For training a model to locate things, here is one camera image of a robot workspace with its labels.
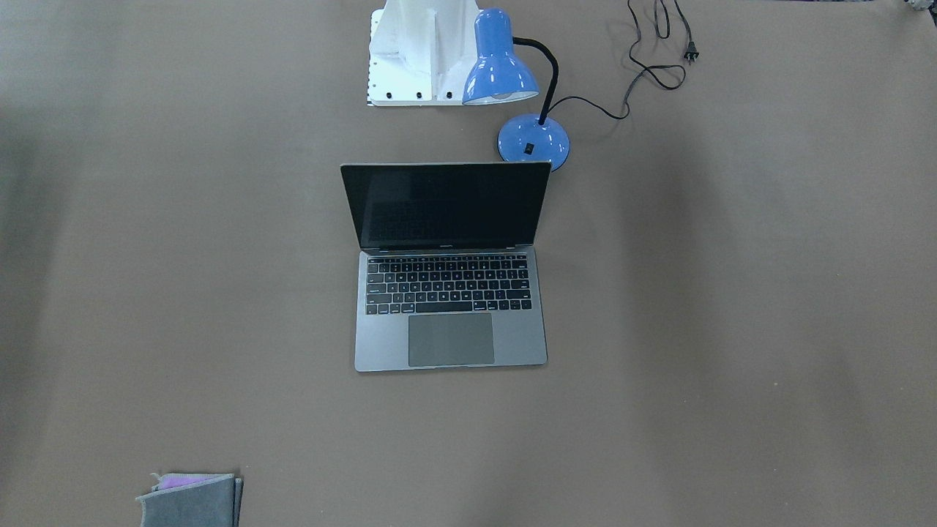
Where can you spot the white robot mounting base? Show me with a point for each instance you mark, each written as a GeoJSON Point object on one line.
{"type": "Point", "coordinates": [420, 53]}

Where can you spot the grey laptop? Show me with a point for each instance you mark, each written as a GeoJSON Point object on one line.
{"type": "Point", "coordinates": [447, 273]}

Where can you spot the folded grey cloth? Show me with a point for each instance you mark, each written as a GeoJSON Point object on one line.
{"type": "Point", "coordinates": [180, 499]}

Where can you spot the blue desk lamp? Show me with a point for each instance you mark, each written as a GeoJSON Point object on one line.
{"type": "Point", "coordinates": [499, 76]}

